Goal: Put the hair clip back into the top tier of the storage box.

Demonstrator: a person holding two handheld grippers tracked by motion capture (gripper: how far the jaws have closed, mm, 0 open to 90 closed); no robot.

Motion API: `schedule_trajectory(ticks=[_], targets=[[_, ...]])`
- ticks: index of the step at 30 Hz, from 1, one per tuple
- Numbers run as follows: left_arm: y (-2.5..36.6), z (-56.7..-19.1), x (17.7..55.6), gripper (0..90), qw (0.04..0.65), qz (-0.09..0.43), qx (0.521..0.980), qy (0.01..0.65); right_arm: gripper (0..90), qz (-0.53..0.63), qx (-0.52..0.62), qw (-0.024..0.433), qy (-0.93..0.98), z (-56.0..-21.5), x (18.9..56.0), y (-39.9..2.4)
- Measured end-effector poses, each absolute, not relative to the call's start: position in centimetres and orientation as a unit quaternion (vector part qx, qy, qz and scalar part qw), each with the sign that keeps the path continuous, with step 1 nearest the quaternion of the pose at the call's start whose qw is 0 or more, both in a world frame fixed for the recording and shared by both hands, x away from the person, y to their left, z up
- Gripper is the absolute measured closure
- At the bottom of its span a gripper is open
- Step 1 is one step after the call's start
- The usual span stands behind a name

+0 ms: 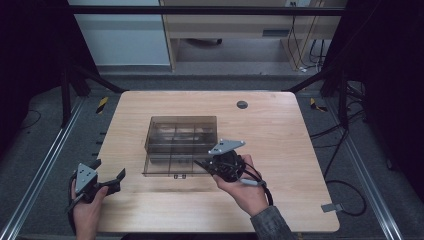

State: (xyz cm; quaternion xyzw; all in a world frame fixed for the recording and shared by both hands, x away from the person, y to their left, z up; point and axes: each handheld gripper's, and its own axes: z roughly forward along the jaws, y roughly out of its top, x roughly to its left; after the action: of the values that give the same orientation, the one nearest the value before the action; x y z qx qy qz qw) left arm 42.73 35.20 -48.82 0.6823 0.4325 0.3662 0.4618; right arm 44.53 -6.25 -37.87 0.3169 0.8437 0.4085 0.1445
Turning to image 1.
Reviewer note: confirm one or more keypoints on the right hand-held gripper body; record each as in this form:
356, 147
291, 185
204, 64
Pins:
228, 160

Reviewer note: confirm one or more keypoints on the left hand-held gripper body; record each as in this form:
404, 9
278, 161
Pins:
86, 180

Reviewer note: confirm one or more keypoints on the smoky transparent drawer cabinet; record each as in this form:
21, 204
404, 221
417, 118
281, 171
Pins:
181, 133

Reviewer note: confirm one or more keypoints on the person's left hand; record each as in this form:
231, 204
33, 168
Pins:
87, 213

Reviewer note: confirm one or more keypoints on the person's right hand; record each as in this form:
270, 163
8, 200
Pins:
245, 193

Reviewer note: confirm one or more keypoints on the grey round table grommet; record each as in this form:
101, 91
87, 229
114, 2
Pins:
242, 104

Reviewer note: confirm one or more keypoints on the yellow black hazard tape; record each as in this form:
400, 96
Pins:
102, 104
316, 105

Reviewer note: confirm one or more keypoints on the dark curtain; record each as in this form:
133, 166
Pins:
390, 83
33, 60

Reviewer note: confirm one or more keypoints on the dark flat object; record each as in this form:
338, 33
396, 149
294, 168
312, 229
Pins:
204, 41

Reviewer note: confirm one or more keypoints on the white cabinet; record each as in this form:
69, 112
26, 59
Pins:
123, 36

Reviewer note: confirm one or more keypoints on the light wooden desk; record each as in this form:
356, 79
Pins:
233, 28

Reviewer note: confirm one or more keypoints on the aluminium floor rail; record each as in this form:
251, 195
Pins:
40, 173
366, 173

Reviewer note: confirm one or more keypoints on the black frame post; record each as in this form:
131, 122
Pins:
66, 96
343, 100

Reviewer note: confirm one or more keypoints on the black horizontal frame bar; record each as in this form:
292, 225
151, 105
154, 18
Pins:
206, 10

